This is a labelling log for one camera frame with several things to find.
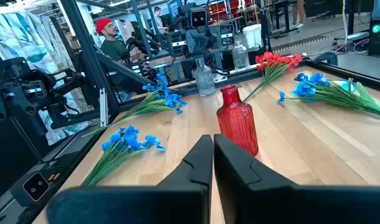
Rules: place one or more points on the blue artificial flower bunch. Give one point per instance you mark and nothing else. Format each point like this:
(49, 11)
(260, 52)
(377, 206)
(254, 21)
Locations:
(303, 88)
(127, 140)
(171, 98)

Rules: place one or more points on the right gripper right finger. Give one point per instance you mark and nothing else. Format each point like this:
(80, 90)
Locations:
(271, 202)

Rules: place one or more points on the black aluminium table frame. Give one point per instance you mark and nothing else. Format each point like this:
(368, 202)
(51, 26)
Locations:
(349, 75)

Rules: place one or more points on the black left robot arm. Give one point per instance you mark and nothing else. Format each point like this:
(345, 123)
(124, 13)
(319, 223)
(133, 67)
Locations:
(225, 34)

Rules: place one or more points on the dark chair back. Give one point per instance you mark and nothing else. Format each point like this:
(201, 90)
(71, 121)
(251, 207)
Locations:
(325, 56)

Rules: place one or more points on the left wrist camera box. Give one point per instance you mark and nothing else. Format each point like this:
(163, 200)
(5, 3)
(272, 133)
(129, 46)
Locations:
(198, 18)

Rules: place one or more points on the red ribbed glass vase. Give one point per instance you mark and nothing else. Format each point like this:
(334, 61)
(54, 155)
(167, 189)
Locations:
(236, 124)

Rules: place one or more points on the clear glass bottle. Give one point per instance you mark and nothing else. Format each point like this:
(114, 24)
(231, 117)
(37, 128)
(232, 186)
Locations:
(240, 57)

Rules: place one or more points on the leaf patterned curtain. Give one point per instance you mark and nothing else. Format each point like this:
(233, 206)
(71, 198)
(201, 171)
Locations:
(25, 37)

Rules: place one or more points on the white bin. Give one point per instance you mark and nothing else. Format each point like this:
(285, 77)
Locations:
(252, 35)

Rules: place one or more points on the silver frame bracket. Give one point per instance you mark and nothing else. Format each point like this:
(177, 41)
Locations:
(103, 107)

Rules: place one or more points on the table-level camera box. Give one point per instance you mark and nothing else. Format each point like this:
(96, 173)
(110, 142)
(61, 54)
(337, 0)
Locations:
(35, 186)

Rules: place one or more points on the red storage bin shelf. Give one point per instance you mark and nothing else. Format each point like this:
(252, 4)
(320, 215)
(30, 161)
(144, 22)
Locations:
(221, 12)

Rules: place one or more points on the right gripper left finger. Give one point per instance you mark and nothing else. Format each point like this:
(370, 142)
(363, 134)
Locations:
(177, 202)

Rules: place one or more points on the clear ribbed glass vase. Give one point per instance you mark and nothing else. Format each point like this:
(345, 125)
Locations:
(205, 81)

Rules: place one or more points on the red artificial flower bunch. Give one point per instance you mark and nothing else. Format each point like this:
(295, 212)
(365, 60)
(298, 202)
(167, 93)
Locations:
(275, 60)

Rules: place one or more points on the person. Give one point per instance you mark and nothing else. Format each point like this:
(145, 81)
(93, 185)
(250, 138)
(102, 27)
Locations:
(299, 12)
(113, 48)
(159, 23)

